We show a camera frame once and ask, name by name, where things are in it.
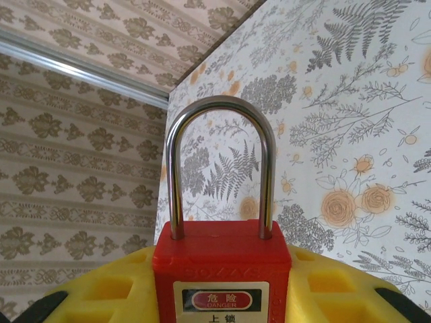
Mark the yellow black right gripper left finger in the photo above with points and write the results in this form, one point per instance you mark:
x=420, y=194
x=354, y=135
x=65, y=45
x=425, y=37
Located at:
x=111, y=296

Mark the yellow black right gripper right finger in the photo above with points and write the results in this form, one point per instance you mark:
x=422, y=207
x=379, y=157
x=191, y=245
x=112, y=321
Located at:
x=336, y=296

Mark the red safety padlock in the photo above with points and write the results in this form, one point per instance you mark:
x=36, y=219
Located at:
x=219, y=262

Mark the floral patterned table cover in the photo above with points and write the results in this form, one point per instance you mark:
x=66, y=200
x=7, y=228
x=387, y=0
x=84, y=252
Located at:
x=336, y=134

